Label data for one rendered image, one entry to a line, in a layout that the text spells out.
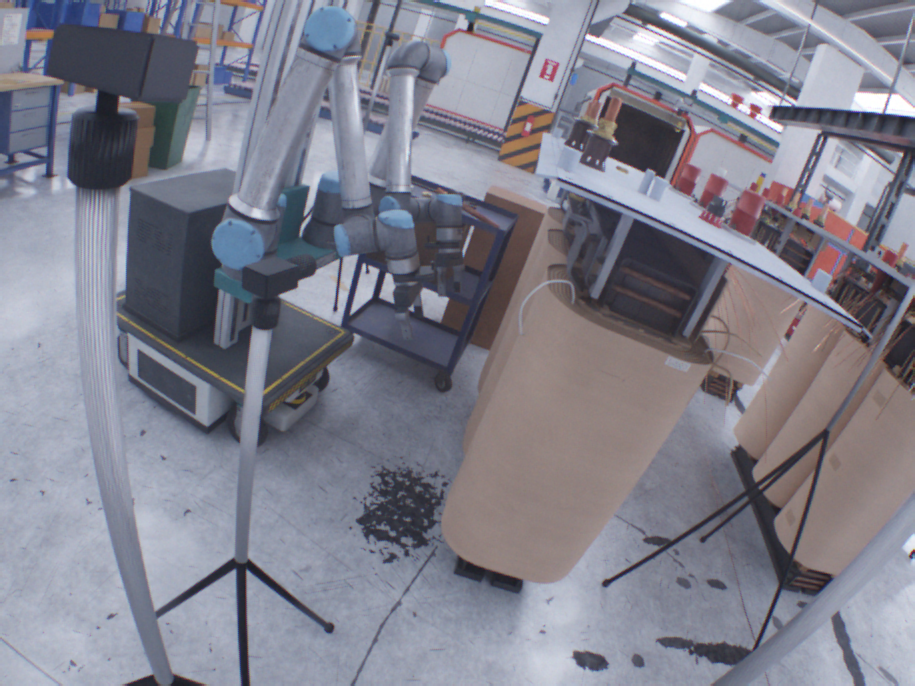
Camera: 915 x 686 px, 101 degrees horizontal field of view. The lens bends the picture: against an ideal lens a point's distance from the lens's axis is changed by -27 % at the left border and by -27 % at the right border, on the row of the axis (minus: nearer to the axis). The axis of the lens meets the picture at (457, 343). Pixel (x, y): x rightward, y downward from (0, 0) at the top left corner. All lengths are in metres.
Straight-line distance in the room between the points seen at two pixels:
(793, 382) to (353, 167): 2.54
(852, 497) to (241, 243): 2.54
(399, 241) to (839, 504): 2.15
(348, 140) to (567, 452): 1.02
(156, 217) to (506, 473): 1.45
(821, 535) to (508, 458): 1.72
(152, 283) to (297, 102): 1.01
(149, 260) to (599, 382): 1.60
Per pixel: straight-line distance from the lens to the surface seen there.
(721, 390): 4.41
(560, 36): 12.10
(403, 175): 1.80
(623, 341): 1.19
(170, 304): 2.02
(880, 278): 2.77
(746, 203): 1.51
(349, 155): 1.49
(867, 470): 2.52
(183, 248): 1.88
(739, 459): 3.55
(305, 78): 1.34
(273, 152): 1.37
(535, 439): 1.32
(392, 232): 1.40
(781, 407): 3.17
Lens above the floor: 1.46
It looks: 27 degrees down
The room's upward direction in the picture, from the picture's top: 20 degrees clockwise
